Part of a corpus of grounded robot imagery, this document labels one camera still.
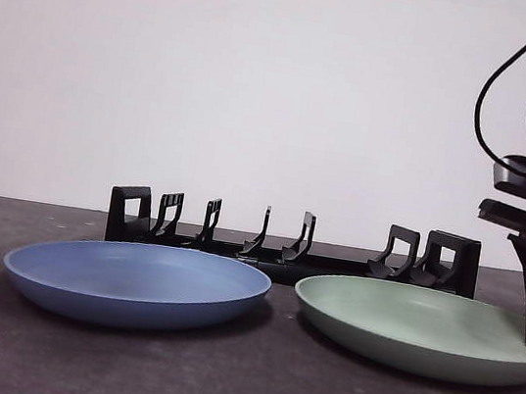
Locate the blue round plate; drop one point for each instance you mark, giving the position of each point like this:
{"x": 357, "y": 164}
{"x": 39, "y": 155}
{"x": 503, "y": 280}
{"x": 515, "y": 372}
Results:
{"x": 131, "y": 281}

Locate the black plate rack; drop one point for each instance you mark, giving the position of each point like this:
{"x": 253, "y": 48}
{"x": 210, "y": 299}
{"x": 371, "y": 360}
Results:
{"x": 470, "y": 267}

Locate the green round plate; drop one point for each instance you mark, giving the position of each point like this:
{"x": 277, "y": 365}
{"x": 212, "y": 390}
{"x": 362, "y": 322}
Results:
{"x": 421, "y": 330}

